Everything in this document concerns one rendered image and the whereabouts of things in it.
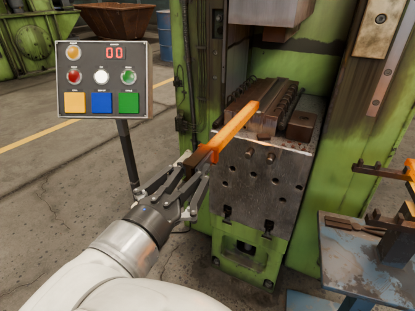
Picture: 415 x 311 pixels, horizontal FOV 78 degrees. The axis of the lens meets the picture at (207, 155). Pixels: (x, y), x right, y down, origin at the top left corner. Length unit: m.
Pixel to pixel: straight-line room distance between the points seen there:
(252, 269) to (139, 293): 1.24
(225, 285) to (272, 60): 1.21
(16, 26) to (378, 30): 5.10
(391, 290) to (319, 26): 1.01
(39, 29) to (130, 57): 4.52
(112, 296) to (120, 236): 0.14
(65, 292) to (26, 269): 1.60
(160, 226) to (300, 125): 0.64
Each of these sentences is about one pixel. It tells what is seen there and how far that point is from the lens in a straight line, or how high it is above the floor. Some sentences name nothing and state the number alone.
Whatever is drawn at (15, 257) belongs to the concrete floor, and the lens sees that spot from 2.02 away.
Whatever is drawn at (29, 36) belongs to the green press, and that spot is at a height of 0.62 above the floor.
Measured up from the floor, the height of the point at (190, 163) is 1.09.
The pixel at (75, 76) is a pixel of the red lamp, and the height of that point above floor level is 1.09.
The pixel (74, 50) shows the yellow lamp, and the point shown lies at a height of 1.17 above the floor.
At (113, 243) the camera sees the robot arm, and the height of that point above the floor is 1.10.
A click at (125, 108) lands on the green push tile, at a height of 0.99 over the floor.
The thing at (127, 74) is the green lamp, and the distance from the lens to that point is 1.01.
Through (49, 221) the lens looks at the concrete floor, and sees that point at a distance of 2.13.
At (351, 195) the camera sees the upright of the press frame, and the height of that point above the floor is 0.64.
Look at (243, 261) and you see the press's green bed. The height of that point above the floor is 0.16.
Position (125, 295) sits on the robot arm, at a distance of 0.24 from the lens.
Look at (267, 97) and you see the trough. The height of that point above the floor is 0.99.
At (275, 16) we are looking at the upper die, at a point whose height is 1.30.
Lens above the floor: 1.38
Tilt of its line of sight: 35 degrees down
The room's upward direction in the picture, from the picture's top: straight up
